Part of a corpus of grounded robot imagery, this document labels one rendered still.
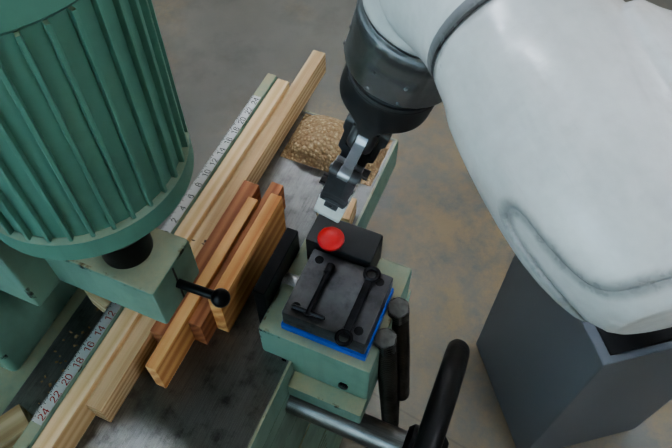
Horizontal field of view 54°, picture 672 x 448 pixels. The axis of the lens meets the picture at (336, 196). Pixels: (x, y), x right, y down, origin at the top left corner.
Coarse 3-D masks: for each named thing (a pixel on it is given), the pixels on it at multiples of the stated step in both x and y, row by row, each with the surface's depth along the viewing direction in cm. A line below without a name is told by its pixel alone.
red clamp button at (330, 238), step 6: (324, 228) 74; (330, 228) 73; (336, 228) 73; (318, 234) 73; (324, 234) 73; (330, 234) 73; (336, 234) 73; (342, 234) 73; (318, 240) 73; (324, 240) 72; (330, 240) 72; (336, 240) 72; (342, 240) 73; (324, 246) 72; (330, 246) 72; (336, 246) 72
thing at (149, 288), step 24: (168, 240) 67; (72, 264) 66; (96, 264) 65; (144, 264) 65; (168, 264) 65; (192, 264) 70; (96, 288) 69; (120, 288) 66; (144, 288) 64; (168, 288) 66; (144, 312) 69; (168, 312) 68
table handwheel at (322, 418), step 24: (456, 360) 74; (456, 384) 71; (288, 408) 82; (312, 408) 81; (432, 408) 69; (336, 432) 81; (360, 432) 80; (384, 432) 80; (408, 432) 79; (432, 432) 67
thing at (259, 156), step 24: (312, 72) 99; (288, 96) 97; (288, 120) 96; (264, 144) 91; (240, 168) 89; (264, 168) 93; (216, 216) 84; (144, 336) 75; (120, 360) 73; (144, 360) 76; (120, 384) 72; (96, 408) 70
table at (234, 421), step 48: (288, 192) 91; (240, 336) 79; (144, 384) 76; (192, 384) 76; (240, 384) 76; (288, 384) 79; (96, 432) 73; (144, 432) 73; (192, 432) 73; (240, 432) 73
